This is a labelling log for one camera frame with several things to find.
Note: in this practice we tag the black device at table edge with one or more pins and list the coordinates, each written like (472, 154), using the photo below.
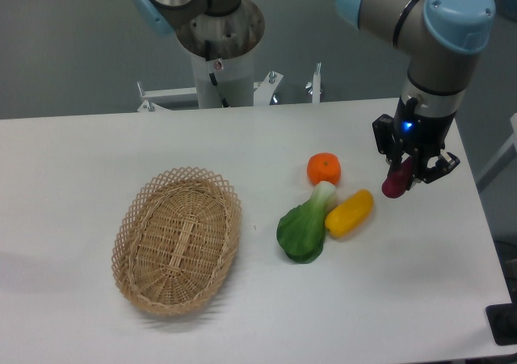
(502, 320)

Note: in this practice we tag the yellow bell pepper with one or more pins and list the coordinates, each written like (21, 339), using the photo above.
(349, 214)

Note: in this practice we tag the woven wicker basket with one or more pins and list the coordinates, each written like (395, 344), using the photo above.
(177, 241)

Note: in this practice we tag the white frame at right edge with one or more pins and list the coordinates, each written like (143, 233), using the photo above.
(499, 161)

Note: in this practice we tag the orange tangerine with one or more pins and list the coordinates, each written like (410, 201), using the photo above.
(324, 167)

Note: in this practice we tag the purple sweet potato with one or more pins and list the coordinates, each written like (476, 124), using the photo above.
(396, 183)

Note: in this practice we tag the white mounting frame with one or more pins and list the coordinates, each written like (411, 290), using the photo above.
(274, 89)

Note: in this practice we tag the green bok choy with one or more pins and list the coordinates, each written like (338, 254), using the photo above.
(301, 232)

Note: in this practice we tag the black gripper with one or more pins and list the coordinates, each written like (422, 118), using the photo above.
(408, 131)

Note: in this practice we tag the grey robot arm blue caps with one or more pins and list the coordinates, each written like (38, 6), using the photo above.
(443, 38)

